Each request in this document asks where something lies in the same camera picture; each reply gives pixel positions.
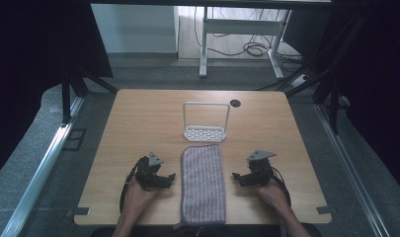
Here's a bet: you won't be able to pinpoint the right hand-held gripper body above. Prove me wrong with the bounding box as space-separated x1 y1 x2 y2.
246 149 278 188

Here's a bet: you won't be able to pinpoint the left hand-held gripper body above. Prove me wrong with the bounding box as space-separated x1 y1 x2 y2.
134 151 165 191

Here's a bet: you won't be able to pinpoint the person's left hand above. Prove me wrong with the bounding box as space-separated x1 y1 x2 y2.
123 178 160 216

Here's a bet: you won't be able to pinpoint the person's right hand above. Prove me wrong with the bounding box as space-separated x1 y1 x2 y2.
255 178 289 213

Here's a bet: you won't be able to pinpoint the striped purple grey towel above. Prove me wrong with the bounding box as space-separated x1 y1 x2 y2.
173 143 227 230

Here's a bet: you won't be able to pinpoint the white rack with perforated base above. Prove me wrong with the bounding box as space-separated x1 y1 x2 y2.
182 101 231 143

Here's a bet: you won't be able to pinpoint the person's dark clothing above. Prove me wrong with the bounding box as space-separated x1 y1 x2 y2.
89 222 323 237

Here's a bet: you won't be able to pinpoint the black metal stand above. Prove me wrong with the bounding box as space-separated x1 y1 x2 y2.
284 65 342 136
60 70 120 126

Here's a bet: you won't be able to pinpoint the black curtain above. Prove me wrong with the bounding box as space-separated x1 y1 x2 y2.
0 0 114 182
314 0 400 187

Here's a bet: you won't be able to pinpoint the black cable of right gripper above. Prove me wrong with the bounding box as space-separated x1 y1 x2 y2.
270 166 292 208

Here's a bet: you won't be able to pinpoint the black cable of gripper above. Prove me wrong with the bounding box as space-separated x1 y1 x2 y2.
270 166 292 208
119 157 146 213

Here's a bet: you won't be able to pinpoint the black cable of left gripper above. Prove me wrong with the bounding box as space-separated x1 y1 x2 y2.
119 157 146 213

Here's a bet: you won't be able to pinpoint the grey table corner bracket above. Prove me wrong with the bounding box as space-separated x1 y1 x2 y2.
64 206 91 221
315 204 338 216

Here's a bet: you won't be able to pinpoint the aluminium rail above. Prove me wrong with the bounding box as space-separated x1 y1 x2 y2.
314 103 391 237
0 97 85 237

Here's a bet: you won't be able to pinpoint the black cables on floor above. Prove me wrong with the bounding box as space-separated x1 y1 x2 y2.
193 7 304 65

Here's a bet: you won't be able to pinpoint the white metal desk frame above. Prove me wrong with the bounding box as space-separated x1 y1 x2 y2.
199 6 292 80

